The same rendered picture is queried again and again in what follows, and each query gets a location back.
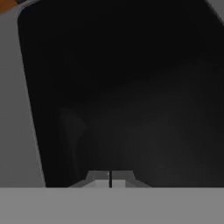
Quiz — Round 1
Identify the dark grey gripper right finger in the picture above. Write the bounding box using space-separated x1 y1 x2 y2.
110 170 152 188

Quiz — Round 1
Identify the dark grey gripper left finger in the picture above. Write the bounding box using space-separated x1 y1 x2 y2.
68 170 111 188

